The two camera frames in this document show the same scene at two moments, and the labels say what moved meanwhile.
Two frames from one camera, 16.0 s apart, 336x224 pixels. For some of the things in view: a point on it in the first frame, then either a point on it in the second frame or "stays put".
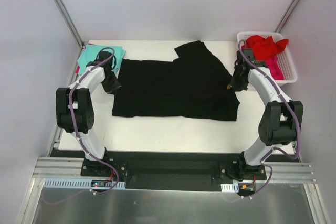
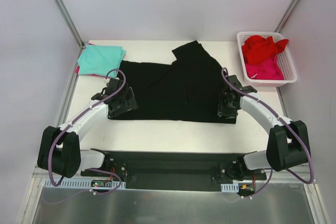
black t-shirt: (194, 85) stays put
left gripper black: (112, 85) -> (126, 102)
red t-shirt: (264, 48) stays put
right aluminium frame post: (296, 1) stays put
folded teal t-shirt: (89, 54) stays put
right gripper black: (237, 82) -> (226, 109)
